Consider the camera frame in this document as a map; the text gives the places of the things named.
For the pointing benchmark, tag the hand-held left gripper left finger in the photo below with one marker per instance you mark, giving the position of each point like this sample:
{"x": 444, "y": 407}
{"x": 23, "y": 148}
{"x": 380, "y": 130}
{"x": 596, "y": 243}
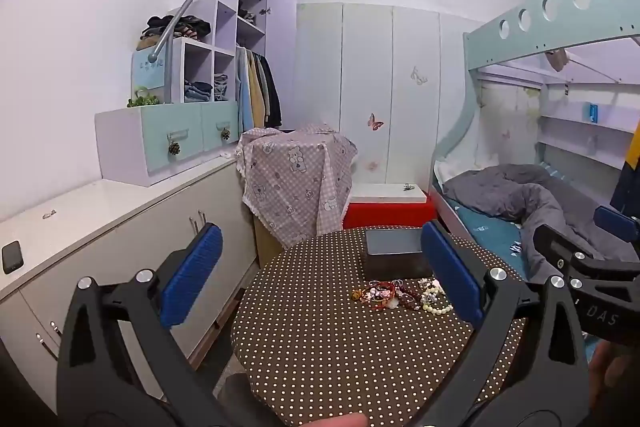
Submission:
{"x": 192, "y": 277}

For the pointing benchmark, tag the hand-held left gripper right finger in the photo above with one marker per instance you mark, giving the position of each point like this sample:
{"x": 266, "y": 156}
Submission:
{"x": 450, "y": 277}

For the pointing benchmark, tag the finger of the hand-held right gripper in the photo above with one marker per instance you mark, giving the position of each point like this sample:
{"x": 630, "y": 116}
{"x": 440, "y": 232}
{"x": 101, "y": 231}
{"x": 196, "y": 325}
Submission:
{"x": 552, "y": 252}
{"x": 616, "y": 221}

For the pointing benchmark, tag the dark rectangular box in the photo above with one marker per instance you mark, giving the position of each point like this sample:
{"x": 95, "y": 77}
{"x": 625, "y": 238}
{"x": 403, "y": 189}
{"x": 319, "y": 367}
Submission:
{"x": 395, "y": 254}

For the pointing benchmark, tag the person's right hand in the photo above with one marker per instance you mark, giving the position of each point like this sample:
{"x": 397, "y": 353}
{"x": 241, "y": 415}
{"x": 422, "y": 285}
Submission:
{"x": 612, "y": 364}

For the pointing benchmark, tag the grey duvet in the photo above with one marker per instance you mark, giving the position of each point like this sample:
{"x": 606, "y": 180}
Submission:
{"x": 545, "y": 202}

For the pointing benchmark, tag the teal bed sheet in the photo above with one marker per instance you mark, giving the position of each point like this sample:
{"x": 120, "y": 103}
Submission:
{"x": 487, "y": 227}

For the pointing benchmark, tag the low white cabinet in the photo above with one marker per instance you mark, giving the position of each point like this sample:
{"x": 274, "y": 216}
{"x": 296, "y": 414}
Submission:
{"x": 125, "y": 227}

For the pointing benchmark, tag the red storage box white lid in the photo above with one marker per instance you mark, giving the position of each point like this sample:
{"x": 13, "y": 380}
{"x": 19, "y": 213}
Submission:
{"x": 387, "y": 209}

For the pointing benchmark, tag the blue card on shelf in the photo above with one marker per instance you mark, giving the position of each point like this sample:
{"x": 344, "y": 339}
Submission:
{"x": 593, "y": 113}

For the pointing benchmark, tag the pinecone drawer knob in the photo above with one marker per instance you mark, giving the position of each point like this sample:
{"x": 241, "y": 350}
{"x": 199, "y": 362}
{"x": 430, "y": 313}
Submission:
{"x": 174, "y": 148}
{"x": 225, "y": 134}

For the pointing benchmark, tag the pink checkered bear cloth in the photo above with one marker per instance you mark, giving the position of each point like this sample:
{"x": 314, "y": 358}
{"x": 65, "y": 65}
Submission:
{"x": 295, "y": 179}

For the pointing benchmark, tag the polka dot round table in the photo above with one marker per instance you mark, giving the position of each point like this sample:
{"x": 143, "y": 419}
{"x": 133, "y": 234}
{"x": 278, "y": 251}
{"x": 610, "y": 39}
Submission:
{"x": 325, "y": 347}

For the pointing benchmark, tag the stepped shelf cabinet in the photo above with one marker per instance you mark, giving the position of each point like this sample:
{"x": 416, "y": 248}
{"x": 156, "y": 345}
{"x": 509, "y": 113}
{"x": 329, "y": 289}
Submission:
{"x": 170, "y": 132}

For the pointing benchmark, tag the small metal clip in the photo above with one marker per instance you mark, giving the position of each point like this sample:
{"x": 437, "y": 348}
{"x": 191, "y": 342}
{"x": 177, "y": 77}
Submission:
{"x": 48, "y": 214}

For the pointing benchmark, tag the pink butterfly sticker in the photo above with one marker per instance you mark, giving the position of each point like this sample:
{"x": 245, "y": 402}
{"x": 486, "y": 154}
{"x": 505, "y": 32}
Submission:
{"x": 375, "y": 122}

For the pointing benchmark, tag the black phone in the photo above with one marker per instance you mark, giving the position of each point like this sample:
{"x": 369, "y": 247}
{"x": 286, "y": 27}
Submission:
{"x": 12, "y": 257}

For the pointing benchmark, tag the green plant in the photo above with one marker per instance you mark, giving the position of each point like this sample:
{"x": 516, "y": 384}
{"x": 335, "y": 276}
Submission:
{"x": 142, "y": 99}

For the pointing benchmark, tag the folded blue jeans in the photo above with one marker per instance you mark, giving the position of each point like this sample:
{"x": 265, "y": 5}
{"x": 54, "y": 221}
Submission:
{"x": 197, "y": 91}

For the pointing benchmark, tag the white wardrobe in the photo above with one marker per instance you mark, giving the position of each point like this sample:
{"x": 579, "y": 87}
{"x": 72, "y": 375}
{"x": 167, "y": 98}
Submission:
{"x": 390, "y": 97}

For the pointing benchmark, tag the folded grey jeans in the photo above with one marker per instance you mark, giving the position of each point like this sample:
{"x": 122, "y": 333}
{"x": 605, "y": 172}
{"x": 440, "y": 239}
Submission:
{"x": 221, "y": 86}

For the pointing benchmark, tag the hanging clothes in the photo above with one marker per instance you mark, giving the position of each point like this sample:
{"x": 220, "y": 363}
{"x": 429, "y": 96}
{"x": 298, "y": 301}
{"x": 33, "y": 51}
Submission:
{"x": 257, "y": 87}

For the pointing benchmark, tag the light blue bunk bed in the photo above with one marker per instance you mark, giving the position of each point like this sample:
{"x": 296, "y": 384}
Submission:
{"x": 530, "y": 37}

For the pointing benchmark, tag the white butterfly sticker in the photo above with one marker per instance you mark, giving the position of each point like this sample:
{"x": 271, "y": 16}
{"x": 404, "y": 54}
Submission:
{"x": 418, "y": 76}

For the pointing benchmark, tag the pile of dark clothes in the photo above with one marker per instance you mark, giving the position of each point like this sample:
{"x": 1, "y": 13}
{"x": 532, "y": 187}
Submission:
{"x": 177, "y": 27}

